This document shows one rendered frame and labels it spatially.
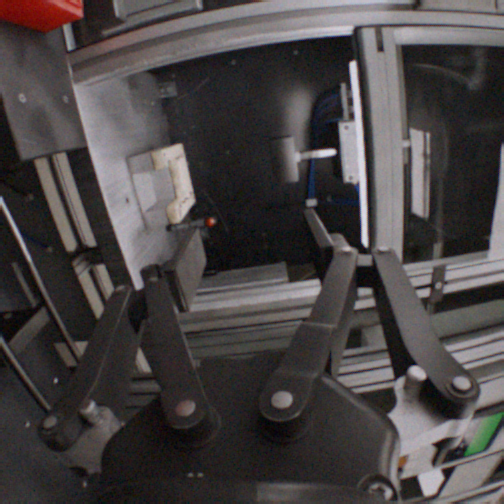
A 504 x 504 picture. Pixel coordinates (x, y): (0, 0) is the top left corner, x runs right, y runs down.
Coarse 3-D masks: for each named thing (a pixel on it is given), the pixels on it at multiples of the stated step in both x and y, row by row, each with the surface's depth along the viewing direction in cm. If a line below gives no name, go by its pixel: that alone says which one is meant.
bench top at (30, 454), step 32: (0, 256) 43; (0, 288) 42; (32, 352) 47; (0, 384) 38; (64, 384) 53; (0, 416) 36; (32, 416) 43; (0, 448) 34; (32, 448) 41; (0, 480) 32; (32, 480) 38; (64, 480) 45; (96, 480) 54
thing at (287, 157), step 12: (276, 144) 55; (288, 144) 55; (276, 156) 56; (288, 156) 56; (300, 156) 58; (312, 156) 58; (324, 156) 58; (276, 168) 57; (288, 168) 57; (276, 180) 58; (288, 180) 58
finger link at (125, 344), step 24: (120, 288) 16; (120, 312) 14; (96, 336) 12; (120, 336) 13; (96, 360) 11; (120, 360) 12; (72, 384) 10; (96, 384) 10; (120, 384) 11; (72, 408) 9; (120, 408) 11; (48, 432) 8; (72, 432) 8
